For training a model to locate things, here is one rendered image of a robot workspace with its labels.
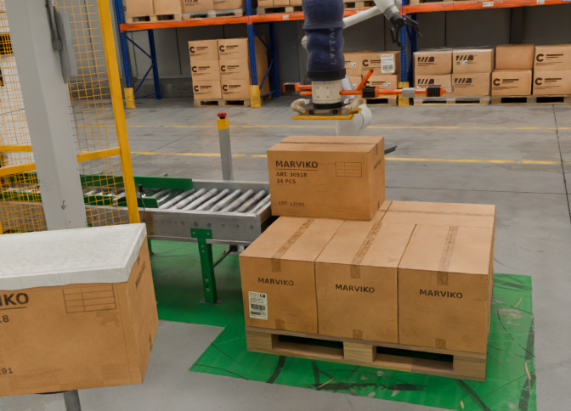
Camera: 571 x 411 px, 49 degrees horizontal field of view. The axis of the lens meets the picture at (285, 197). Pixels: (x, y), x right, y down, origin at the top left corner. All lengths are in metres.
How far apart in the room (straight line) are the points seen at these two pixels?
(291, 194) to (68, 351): 1.91
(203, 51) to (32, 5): 8.96
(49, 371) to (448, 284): 1.72
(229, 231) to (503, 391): 1.69
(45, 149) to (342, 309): 1.62
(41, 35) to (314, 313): 1.84
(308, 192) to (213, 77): 8.48
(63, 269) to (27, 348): 0.28
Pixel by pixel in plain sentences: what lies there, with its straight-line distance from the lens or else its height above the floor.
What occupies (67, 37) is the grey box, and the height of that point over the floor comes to 1.65.
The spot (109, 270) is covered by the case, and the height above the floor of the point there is 1.01.
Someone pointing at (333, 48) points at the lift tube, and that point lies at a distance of 3.51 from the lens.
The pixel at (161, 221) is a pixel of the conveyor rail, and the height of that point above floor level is 0.53.
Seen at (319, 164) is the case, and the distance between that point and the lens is 3.52.
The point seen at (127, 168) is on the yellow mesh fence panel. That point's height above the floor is 0.88.
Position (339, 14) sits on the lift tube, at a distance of 3.52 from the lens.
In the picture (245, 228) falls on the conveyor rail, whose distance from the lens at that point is 3.63.
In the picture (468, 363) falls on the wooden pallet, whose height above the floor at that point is 0.09.
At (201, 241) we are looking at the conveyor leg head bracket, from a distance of 3.78.
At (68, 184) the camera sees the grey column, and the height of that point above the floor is 0.96.
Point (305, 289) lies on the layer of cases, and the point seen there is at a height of 0.39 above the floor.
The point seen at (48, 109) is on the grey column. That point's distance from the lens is 3.15.
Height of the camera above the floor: 1.73
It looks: 17 degrees down
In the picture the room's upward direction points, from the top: 4 degrees counter-clockwise
